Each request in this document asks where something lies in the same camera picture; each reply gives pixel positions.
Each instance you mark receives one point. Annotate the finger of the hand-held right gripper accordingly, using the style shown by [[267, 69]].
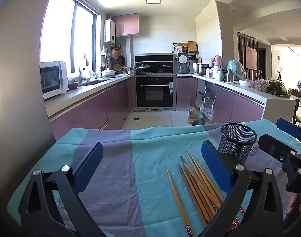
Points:
[[288, 128], [276, 147]]

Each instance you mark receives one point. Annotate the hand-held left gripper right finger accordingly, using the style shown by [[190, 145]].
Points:
[[216, 165]]

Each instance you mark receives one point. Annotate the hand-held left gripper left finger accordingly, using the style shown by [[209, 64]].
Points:
[[87, 164]]

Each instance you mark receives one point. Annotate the pile of wooden chopsticks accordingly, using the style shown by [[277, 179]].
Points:
[[197, 180]]

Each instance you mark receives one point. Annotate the black mesh utensil holder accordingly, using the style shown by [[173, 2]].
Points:
[[239, 145]]

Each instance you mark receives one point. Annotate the wooden chopstick red patterned end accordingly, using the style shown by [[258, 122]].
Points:
[[176, 195]]

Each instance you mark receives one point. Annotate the black bar stool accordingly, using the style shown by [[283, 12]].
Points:
[[296, 96]]

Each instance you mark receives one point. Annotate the leafy green vegetables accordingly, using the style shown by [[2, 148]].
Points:
[[277, 88]]

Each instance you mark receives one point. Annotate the dark cooking oil bottle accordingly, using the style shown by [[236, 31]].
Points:
[[198, 118]]

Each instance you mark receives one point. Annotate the pink base cabinets white counter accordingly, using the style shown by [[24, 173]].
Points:
[[239, 103]]

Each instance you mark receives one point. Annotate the yellow cooking oil bottle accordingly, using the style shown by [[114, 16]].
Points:
[[191, 116]]

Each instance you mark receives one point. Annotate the pink base cabinets with sink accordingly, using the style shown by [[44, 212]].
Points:
[[91, 108]]

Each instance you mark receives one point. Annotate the white bowl with plastic wrap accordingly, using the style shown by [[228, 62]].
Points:
[[246, 83]]

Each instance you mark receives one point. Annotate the teal and grey striped tablecloth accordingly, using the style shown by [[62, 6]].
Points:
[[153, 153]]

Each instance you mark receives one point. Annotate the steel thermos flask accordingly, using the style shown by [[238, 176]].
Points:
[[230, 76]]

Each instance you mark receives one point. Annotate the dark red container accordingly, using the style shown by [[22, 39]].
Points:
[[73, 86]]

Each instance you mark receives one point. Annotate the green appliance under plastic cover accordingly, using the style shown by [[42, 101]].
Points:
[[235, 69]]

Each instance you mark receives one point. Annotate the metal sink faucet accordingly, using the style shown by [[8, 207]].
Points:
[[80, 72]]

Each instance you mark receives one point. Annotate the white microwave oven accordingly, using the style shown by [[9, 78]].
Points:
[[51, 79]]

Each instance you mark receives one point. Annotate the white casserole pot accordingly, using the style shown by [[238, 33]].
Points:
[[108, 73]]

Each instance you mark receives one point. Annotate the black built-in oven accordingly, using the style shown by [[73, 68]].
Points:
[[154, 91]]

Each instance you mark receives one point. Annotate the stainless steel stock pot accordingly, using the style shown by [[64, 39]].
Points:
[[202, 69]]

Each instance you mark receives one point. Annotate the pink electric kettle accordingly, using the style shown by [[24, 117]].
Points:
[[217, 60]]

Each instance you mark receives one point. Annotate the grey rice cooker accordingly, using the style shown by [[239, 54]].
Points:
[[183, 63]]

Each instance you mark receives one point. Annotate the hanging black frying pan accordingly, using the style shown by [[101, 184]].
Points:
[[121, 60]]

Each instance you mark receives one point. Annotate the black wok with lid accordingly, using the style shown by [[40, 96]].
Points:
[[144, 68], [164, 68]]

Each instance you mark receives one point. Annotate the black range hood panel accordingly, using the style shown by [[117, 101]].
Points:
[[155, 58]]

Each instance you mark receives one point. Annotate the large kitchen window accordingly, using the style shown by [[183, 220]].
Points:
[[59, 29]]

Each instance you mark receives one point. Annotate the round wall clock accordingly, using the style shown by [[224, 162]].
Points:
[[278, 55]]

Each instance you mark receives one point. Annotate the pink wall painting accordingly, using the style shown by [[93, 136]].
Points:
[[251, 57]]

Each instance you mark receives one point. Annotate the black wall rack with boards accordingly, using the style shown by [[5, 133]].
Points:
[[188, 47]]

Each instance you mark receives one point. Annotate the white wall water heater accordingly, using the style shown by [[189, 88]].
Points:
[[109, 30]]

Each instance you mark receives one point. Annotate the pink upper wall cabinet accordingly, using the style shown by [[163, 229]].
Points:
[[125, 24]]

